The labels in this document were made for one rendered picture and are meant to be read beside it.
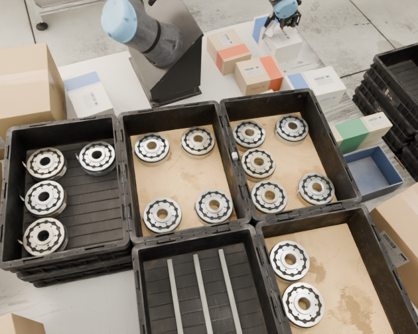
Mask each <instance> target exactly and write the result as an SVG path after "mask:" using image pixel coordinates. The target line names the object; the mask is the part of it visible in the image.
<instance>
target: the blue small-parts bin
mask: <svg viewBox="0 0 418 334"><path fill-rule="evenodd" d="M343 157H344V159H345V161H346V163H347V165H348V167H349V169H350V171H351V173H352V176H353V178H354V180H355V182H356V185H357V187H358V189H359V191H360V193H361V195H362V200H361V202H363V201H367V200H369V199H373V198H375V197H379V196H381V195H385V194H388V193H391V192H394V191H395V190H396V189H397V188H398V187H399V186H400V185H402V184H403V183H404V182H405V181H404V180H403V178H402V177H401V176H400V174H399V172H398V171H397V170H396V169H395V167H394V165H393V164H392V163H391V161H390V160H389V158H388V157H387V155H386V154H385V152H384V151H383V150H382V148H381V146H380V145H377V146H373V147H371V148H367V149H364V150H360V151H358V152H353V153H350V154H347V155H344V156H343ZM361 202H360V203H361Z"/></svg>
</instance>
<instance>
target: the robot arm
mask: <svg viewBox="0 0 418 334"><path fill-rule="evenodd" d="M268 1H269V2H270V4H271V5H272V7H273V12H272V13H271V14H270V15H269V16H268V18H267V20H266V22H265V24H264V28H263V31H262V35H261V39H262V40H263V39H264V38H265V36H266V35H267V36H268V37H270V38H271V37H273V35H274V32H273V29H274V28H275V26H276V24H277V22H276V21H275V18H276V19H277V20H278V22H279V23H280V25H279V27H280V28H281V30H283V27H285V26H287V27H291V28H293V30H295V29H297V30H299V28H298V25H299V21H300V19H301V14H300V12H299V11H298V10H297V7H298V5H301V3H302V1H301V0H268ZM102 12H103V14H102V16H101V22H102V28H103V30H104V32H105V33H106V34H107V35H108V36H109V37H111V38H112V39H114V40H115V41H116V42H120V43H122V44H124V45H126V46H128V47H130V48H132V49H134V50H136V51H138V52H140V53H142V55H144V57H146V59H147V60H148V61H149V62H150V63H151V64H152V65H154V66H156V67H158V68H166V67H168V66H170V65H171V64H172V63H173V62H174V61H175V60H176V59H177V57H178V55H179V54H180V51H181V48H182V42H183V38H182V32H181V30H180V29H179V28H178V27H177V26H175V25H174V24H172V23H166V22H162V21H158V20H156V19H154V18H153V17H151V16H150V15H148V14H147V13H146V11H145V6H144V2H143V0H105V5H104V7H103V10H102ZM298 17H299V21H298V22H297V19H298Z"/></svg>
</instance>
